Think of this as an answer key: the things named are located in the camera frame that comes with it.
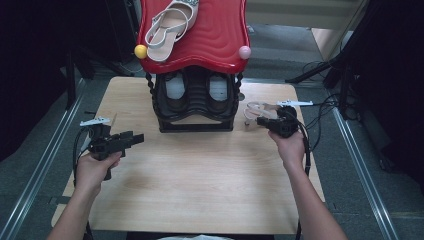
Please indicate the black leather shoe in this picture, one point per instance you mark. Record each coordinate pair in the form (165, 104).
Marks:
(219, 88)
(175, 87)

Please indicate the person's left hand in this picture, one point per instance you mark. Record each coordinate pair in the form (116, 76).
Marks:
(90, 173)

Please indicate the person's white clothing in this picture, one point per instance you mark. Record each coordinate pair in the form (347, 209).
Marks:
(196, 237)

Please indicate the small grey disc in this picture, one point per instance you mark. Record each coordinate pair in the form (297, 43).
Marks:
(241, 96)

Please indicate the person's right hand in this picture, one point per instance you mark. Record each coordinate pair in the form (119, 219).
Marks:
(291, 148)

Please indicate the black stand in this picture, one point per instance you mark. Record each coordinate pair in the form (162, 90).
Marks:
(70, 83)
(343, 76)

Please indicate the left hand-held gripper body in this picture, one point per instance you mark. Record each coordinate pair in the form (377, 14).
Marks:
(103, 143)

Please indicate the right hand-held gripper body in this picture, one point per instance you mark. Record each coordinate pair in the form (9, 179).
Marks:
(286, 125)

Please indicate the red and black shoe rack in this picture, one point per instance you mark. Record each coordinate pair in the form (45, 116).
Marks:
(216, 33)

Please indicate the grey tape piece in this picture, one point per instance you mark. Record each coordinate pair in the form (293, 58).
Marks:
(58, 200)

